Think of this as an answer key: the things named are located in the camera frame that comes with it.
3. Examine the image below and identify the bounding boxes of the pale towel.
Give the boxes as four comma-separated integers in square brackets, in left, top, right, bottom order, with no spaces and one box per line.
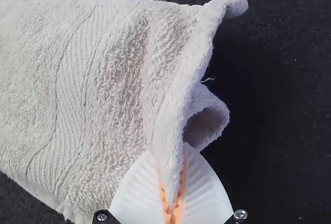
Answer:
[0,0,249,224]

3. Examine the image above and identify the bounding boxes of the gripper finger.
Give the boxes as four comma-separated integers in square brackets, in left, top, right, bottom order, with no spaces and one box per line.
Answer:
[172,142,249,224]
[93,153,173,224]

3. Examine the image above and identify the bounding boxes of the black mat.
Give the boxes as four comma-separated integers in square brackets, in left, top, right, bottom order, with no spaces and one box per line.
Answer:
[0,0,331,224]

